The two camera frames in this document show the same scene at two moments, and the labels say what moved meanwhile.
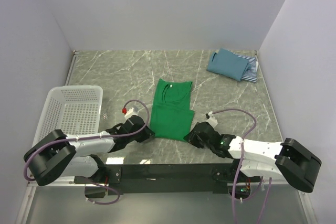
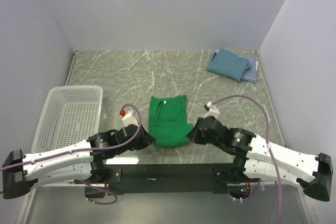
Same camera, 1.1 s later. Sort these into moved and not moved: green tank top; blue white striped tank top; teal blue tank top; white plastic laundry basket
Moved: green tank top
Not moved: teal blue tank top; white plastic laundry basket; blue white striped tank top
